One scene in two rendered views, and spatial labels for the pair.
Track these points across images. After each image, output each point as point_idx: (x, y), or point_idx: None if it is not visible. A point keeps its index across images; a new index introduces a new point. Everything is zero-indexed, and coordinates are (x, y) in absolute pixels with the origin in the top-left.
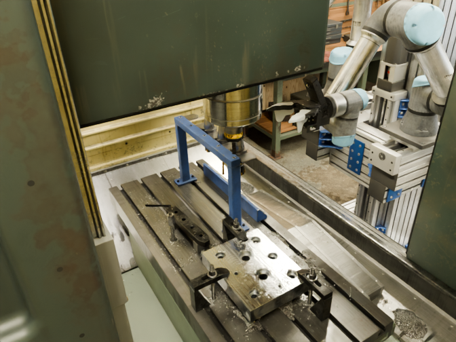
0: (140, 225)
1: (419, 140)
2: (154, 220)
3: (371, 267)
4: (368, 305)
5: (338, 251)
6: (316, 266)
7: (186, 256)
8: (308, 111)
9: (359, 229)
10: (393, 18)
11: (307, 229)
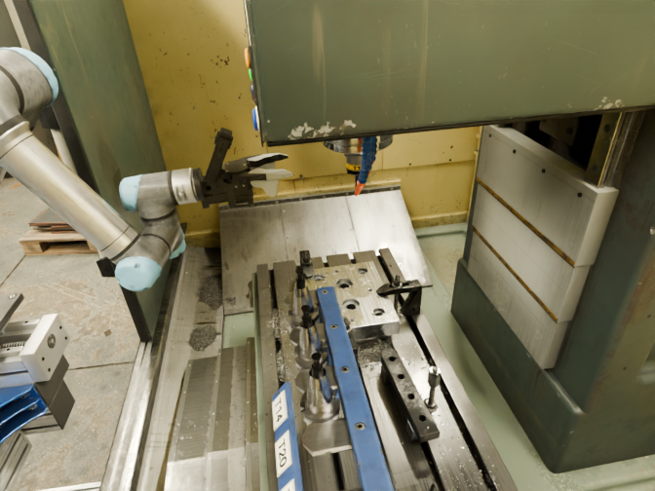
0: (488, 456)
1: (4, 302)
2: (463, 464)
3: (167, 394)
4: (262, 277)
5: (190, 405)
6: (272, 316)
7: (414, 370)
8: (252, 157)
9: (148, 390)
10: (28, 80)
11: (194, 449)
